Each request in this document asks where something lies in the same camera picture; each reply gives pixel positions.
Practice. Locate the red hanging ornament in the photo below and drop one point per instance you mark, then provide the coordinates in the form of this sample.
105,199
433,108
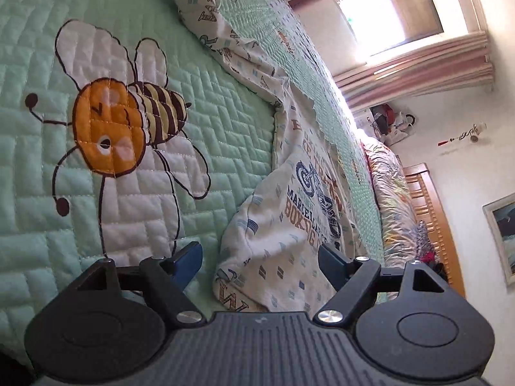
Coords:
462,136

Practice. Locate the white letter-print long-sleeve shirt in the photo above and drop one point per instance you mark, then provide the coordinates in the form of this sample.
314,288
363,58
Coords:
281,217

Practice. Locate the black white patterned pillow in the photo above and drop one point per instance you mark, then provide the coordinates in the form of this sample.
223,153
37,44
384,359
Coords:
424,237

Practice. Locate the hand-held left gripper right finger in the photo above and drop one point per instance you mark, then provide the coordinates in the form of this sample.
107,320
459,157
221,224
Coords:
332,265

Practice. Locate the framed wall picture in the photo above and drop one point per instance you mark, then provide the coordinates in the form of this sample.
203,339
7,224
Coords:
503,233

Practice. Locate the wooden slatted headboard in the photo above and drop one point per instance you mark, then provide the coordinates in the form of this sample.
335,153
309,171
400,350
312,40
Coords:
434,217

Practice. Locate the green quilted bee bedspread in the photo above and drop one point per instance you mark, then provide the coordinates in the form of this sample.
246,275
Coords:
225,120

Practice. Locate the white plastic bag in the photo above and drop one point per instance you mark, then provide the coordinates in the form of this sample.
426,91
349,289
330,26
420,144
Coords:
402,126

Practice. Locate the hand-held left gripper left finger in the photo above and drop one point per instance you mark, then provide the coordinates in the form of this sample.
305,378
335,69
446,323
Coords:
189,261

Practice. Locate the bright window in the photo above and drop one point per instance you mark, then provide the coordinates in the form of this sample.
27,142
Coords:
386,12

